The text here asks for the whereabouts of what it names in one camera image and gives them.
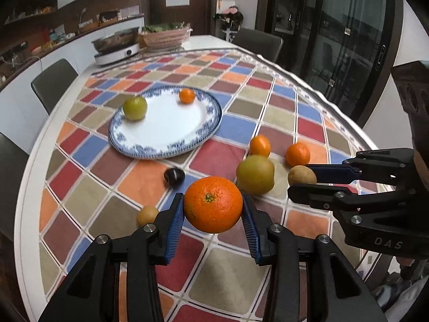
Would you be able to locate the grey dining chair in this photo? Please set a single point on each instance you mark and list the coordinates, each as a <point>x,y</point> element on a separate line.
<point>258,43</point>
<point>53,82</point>
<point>10,181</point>

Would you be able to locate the yellow-green pear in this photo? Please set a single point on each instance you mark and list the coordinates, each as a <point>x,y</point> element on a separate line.
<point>255,174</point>

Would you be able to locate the white rack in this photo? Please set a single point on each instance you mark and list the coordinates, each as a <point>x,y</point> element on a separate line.
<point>228,33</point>

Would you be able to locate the dark purple round fruit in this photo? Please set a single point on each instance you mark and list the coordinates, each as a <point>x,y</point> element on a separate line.
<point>174,177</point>

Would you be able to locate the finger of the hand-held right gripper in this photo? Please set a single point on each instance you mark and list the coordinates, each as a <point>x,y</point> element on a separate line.
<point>311,196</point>
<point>328,173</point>

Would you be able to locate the steel pot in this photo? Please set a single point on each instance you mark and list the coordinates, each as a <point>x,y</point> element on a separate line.
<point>114,38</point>

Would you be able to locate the small tangerine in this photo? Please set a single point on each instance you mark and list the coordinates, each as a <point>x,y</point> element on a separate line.
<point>187,96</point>
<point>298,154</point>
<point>260,146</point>

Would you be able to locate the dark glass door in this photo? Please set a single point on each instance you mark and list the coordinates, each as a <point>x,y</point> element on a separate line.
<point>335,30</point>

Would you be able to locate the white cards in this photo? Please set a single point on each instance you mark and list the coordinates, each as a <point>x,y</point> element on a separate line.
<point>129,11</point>

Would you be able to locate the green leafy vegetables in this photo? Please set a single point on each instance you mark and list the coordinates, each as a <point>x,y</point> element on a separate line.
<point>164,26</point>

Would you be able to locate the black bag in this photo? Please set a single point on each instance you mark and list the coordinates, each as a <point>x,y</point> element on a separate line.
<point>109,15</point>

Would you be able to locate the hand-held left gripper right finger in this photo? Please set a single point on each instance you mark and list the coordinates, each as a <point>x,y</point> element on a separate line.
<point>249,229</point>

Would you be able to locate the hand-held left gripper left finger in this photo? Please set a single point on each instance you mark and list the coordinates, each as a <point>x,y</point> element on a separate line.
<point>176,229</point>

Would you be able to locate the dark plush toy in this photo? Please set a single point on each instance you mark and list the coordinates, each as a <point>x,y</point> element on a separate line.
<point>231,15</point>

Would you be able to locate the small brown round fruit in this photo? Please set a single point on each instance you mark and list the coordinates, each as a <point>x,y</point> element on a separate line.
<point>301,175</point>
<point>147,216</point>

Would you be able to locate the pink plastic basket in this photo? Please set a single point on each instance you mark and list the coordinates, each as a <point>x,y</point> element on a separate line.
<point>164,38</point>

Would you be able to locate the colourful checked tablecloth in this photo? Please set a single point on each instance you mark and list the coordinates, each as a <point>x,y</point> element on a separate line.
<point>234,114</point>

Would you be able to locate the white induction cooker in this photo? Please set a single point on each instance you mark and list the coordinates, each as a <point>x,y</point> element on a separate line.
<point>117,57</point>

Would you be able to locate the green round fruit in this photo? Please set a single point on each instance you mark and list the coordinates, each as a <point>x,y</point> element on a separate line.
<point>134,108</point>

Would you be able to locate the blue patterned white plate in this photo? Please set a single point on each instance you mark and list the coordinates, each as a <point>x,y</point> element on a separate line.
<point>167,127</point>

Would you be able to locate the large orange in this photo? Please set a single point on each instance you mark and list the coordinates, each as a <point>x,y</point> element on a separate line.
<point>213,204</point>

